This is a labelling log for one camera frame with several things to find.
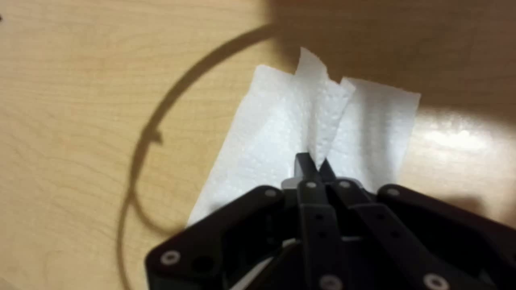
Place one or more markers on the white paper napkin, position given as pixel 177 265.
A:
pixel 361 128

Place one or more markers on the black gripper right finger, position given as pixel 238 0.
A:
pixel 325 172

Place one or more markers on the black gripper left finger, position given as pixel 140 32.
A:
pixel 304 170

